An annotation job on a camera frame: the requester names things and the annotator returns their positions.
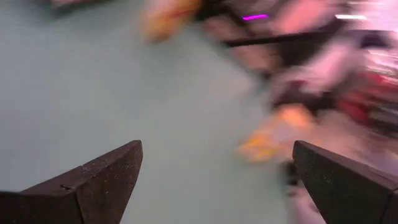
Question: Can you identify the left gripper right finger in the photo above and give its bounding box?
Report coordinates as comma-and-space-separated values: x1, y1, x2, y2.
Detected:
292, 139, 398, 224

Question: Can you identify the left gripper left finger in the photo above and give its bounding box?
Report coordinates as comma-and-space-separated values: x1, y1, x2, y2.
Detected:
0, 139, 144, 224

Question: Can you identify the yellow Corn Pops cereal box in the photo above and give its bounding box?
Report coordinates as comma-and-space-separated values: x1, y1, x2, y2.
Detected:
238, 104, 315, 164

